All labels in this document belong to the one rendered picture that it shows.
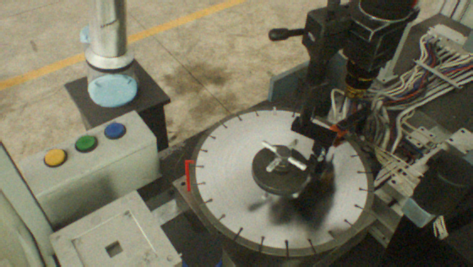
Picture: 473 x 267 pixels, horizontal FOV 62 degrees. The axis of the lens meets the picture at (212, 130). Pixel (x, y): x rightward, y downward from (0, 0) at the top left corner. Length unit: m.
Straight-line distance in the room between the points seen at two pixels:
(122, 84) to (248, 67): 1.63
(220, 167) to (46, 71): 2.05
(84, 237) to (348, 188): 0.50
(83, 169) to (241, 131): 0.34
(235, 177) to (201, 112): 1.48
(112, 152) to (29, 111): 1.60
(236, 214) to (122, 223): 0.22
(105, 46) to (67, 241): 0.43
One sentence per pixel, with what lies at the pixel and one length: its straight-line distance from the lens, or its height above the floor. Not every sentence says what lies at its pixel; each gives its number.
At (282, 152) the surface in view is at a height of 1.00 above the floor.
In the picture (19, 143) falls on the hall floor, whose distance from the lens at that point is 2.30.
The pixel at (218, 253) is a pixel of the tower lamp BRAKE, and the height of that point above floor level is 1.16.
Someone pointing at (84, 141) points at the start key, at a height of 0.91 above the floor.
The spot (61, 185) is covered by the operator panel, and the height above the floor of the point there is 0.89.
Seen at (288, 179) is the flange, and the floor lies 0.96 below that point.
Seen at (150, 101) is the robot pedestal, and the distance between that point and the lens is 1.21.
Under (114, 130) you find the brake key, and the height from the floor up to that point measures 0.91.
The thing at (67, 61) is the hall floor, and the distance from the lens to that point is 2.74.
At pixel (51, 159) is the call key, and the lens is 0.91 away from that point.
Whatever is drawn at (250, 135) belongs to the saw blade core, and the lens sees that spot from 0.83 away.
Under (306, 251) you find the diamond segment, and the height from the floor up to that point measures 0.95.
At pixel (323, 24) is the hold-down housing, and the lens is 0.61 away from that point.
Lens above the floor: 1.57
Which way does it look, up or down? 48 degrees down
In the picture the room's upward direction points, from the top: straight up
